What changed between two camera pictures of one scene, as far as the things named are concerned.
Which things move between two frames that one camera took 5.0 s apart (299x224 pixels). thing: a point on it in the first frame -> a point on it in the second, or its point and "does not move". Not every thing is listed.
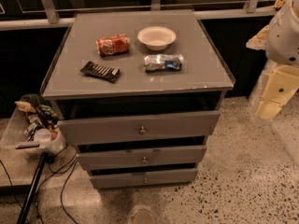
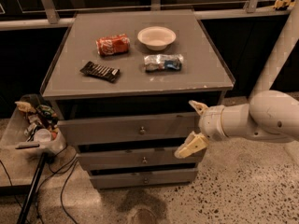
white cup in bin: x=42 y=135 does not move
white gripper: x=284 y=37 -> x=210 y=122
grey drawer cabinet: x=139 y=93 does not move
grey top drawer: x=145 y=127 does not move
